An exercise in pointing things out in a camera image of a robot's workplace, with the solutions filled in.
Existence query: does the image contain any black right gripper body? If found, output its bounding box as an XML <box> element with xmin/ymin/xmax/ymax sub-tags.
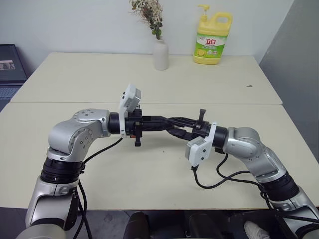
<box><xmin>191</xmin><ymin>108</ymin><xmax>213</xmax><ymax>139</ymax></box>

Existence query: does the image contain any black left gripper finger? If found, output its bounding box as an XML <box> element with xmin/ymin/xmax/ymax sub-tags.
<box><xmin>142</xmin><ymin>122</ymin><xmax>186</xmax><ymax>132</ymax></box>
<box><xmin>142</xmin><ymin>115</ymin><xmax>200</xmax><ymax>125</ymax></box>

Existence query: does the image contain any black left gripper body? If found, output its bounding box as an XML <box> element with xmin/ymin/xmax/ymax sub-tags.
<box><xmin>124</xmin><ymin>106</ymin><xmax>144</xmax><ymax>147</ymax></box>

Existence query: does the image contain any white ceramic vase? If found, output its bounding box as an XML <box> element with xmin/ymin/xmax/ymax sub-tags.
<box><xmin>153</xmin><ymin>35</ymin><xmax>169</xmax><ymax>71</ymax></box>

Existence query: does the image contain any yellow dish soap pump bottle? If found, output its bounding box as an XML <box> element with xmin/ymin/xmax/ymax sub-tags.
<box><xmin>193</xmin><ymin>4</ymin><xmax>234</xmax><ymax>65</ymax></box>

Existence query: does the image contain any dark rounded shape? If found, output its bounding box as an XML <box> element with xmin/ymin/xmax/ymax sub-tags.
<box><xmin>124</xmin><ymin>211</ymin><xmax>151</xmax><ymax>239</ymax></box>

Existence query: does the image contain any dried flower bouquet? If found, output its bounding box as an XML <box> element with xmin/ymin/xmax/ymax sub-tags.
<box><xmin>128</xmin><ymin>0</ymin><xmax>164</xmax><ymax>40</ymax></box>

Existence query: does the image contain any white shoe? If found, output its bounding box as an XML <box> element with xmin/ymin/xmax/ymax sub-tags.
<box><xmin>243</xmin><ymin>220</ymin><xmax>272</xmax><ymax>239</ymax></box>

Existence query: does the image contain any black laptop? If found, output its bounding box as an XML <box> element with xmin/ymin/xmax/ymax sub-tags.
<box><xmin>0</xmin><ymin>44</ymin><xmax>28</xmax><ymax>107</ymax></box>

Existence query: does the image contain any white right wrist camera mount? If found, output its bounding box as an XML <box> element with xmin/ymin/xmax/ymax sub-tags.
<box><xmin>184</xmin><ymin>121</ymin><xmax>217</xmax><ymax>167</ymax></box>

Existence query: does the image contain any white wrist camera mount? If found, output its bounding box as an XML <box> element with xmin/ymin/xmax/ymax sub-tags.
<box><xmin>184</xmin><ymin>121</ymin><xmax>217</xmax><ymax>167</ymax></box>
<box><xmin>118</xmin><ymin>83</ymin><xmax>143</xmax><ymax>139</ymax></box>

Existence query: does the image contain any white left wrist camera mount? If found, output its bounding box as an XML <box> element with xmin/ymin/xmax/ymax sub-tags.
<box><xmin>118</xmin><ymin>83</ymin><xmax>143</xmax><ymax>139</ymax></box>

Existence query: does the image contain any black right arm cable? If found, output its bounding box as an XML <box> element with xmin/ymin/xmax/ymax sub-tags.
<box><xmin>190</xmin><ymin>147</ymin><xmax>272</xmax><ymax>207</ymax></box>

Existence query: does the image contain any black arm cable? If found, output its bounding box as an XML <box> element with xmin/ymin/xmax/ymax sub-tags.
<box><xmin>190</xmin><ymin>147</ymin><xmax>272</xmax><ymax>207</ymax></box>
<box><xmin>77</xmin><ymin>137</ymin><xmax>124</xmax><ymax>239</ymax></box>

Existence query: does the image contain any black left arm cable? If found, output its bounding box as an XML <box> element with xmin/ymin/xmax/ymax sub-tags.
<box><xmin>77</xmin><ymin>137</ymin><xmax>124</xmax><ymax>239</ymax></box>

